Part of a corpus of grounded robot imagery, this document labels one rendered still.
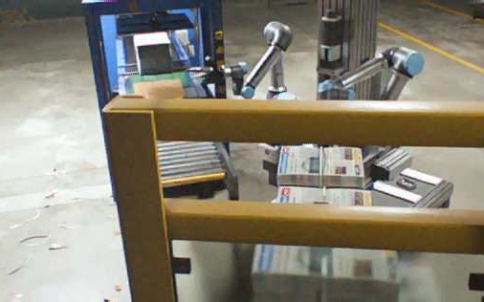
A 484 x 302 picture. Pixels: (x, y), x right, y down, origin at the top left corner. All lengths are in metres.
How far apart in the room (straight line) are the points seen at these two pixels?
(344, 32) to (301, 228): 2.30
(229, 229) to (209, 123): 0.21
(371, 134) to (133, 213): 0.44
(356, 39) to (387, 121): 2.31
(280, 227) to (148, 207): 0.24
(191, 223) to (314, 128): 0.29
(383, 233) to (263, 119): 0.29
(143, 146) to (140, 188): 0.08
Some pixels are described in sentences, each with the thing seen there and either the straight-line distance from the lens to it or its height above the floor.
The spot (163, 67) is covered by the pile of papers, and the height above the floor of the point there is 0.85.
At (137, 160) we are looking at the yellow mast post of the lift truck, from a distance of 0.96.
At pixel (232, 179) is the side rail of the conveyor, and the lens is 2.97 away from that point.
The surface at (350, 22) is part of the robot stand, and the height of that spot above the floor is 1.50.
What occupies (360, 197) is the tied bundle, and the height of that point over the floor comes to 1.06.
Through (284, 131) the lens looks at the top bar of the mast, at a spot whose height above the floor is 1.81.
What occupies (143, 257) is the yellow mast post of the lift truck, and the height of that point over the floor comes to 1.56.
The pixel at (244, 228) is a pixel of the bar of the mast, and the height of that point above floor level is 1.62.
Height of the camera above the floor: 2.17
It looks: 25 degrees down
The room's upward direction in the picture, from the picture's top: 2 degrees counter-clockwise
